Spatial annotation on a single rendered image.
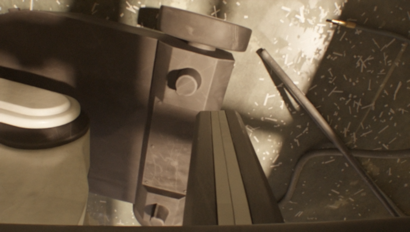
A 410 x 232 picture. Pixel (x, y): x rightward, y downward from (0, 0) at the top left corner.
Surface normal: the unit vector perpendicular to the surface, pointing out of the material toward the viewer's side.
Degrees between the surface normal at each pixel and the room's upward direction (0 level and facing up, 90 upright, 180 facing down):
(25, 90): 90
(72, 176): 90
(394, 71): 0
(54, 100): 90
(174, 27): 31
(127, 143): 0
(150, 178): 0
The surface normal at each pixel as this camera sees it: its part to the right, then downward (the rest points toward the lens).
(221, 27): 0.26, 0.44
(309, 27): -0.06, 0.41
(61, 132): 0.74, -0.33
